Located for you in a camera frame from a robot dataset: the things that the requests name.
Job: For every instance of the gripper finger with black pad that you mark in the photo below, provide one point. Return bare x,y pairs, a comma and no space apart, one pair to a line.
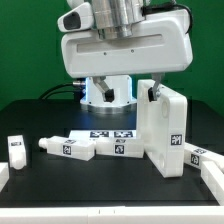
103,90
153,92

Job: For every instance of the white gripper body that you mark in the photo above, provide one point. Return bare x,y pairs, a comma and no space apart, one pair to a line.
159,44

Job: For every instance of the white desk top panel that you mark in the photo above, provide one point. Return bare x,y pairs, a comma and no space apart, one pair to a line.
161,124

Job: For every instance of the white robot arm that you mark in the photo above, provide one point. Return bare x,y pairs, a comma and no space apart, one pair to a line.
113,19

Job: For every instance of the white left corner block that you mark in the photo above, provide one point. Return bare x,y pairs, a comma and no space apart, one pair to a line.
4,174

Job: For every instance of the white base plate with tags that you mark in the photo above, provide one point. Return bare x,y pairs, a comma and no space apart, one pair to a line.
94,134

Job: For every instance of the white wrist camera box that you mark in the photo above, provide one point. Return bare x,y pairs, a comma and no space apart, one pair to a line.
78,19

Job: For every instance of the white right corner rail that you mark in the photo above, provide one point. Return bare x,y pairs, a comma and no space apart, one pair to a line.
214,179

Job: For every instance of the white front rail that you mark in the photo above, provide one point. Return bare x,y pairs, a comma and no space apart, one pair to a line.
114,215

